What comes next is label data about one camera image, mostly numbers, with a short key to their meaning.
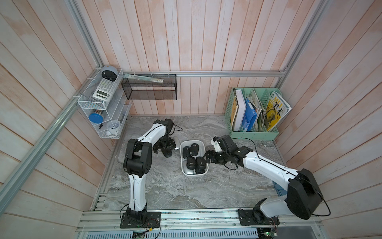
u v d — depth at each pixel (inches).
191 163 34.7
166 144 33.2
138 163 21.8
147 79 35.5
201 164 34.5
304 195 16.4
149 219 28.8
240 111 36.2
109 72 31.7
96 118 30.1
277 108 38.3
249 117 37.5
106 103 29.5
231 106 34.6
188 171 35.1
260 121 38.6
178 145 38.3
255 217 25.9
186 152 37.9
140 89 41.9
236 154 24.0
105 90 30.5
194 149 37.2
